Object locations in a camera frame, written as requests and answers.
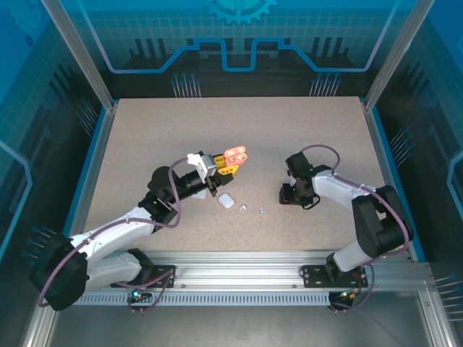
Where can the pink earbud charging case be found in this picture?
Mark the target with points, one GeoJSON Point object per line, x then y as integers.
{"type": "Point", "coordinates": [235, 156]}

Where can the white oblong charging case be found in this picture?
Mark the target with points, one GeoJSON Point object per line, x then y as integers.
{"type": "Point", "coordinates": [225, 201]}

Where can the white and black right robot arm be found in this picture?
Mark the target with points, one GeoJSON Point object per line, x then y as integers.
{"type": "Point", "coordinates": [380, 224]}

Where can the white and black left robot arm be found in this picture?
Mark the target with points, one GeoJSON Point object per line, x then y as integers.
{"type": "Point", "coordinates": [108, 231]}

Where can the small LED connector board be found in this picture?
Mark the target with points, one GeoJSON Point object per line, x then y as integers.
{"type": "Point", "coordinates": [347, 294]}
{"type": "Point", "coordinates": [137, 293]}

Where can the blue-trimmed aluminium side rail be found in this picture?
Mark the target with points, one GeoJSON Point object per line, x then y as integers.
{"type": "Point", "coordinates": [375, 130]}
{"type": "Point", "coordinates": [104, 130]}

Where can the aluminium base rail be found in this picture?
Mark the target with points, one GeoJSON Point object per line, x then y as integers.
{"type": "Point", "coordinates": [235, 271]}

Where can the aluminium corner post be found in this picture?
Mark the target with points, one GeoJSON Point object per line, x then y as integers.
{"type": "Point", "coordinates": [83, 58]}
{"type": "Point", "coordinates": [396, 54]}

